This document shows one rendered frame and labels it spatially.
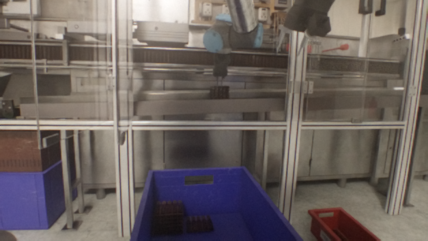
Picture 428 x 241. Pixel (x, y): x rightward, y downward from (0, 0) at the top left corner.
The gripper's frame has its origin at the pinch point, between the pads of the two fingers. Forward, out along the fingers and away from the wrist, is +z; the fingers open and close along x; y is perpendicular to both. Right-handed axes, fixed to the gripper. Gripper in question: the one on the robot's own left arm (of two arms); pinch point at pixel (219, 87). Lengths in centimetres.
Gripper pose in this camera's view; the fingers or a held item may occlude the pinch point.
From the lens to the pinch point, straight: 118.2
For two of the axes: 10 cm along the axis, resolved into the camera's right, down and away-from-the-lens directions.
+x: -9.9, 0.3, -1.4
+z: -0.8, 7.4, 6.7
